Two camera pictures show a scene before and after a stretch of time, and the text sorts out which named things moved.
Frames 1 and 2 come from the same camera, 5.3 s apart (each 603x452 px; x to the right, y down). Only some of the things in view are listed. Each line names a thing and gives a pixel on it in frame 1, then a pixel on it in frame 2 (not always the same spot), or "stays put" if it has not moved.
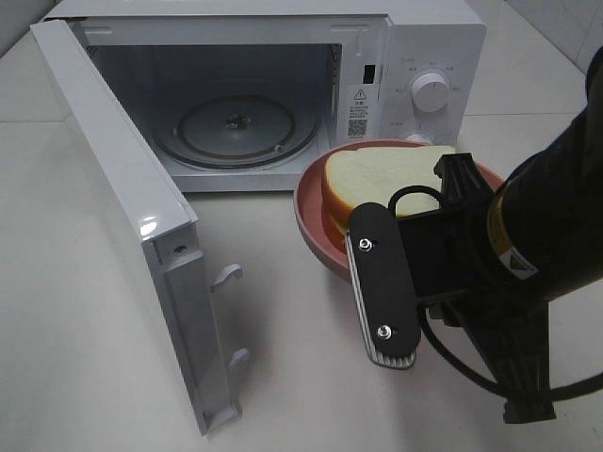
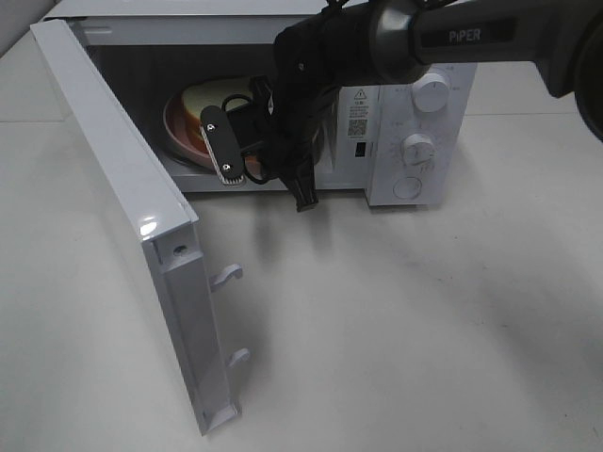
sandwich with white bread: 364,175 → 226,96
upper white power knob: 430,92 stays put
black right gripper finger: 383,298 → 223,150
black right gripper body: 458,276 → 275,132
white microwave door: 163,215 stays put
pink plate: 310,211 → 200,157
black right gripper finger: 462,180 → 265,94
